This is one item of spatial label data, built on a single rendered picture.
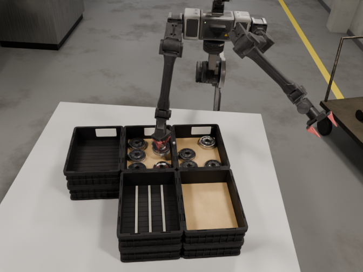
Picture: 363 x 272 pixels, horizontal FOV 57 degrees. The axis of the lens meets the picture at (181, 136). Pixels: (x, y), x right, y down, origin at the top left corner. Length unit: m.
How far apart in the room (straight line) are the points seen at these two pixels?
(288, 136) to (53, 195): 2.53
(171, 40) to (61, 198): 1.09
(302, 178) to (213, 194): 1.60
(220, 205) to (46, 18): 4.00
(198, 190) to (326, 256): 1.33
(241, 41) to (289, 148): 2.13
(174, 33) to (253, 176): 1.05
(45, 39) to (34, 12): 0.39
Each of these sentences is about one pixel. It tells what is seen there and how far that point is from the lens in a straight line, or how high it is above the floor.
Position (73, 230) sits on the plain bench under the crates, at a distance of 1.89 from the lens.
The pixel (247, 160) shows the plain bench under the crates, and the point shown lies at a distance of 2.26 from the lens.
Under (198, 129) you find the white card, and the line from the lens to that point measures 2.13.
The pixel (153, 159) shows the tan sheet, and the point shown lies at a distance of 2.00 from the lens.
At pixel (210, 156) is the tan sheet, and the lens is 2.04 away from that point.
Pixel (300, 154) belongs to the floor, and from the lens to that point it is 3.55.
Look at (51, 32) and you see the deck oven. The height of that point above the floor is 0.29.
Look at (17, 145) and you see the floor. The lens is 3.62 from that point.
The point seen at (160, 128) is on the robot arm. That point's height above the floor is 1.14.
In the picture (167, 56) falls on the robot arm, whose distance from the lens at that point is 1.58.
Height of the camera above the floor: 2.21
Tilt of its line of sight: 39 degrees down
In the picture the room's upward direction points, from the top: 3 degrees clockwise
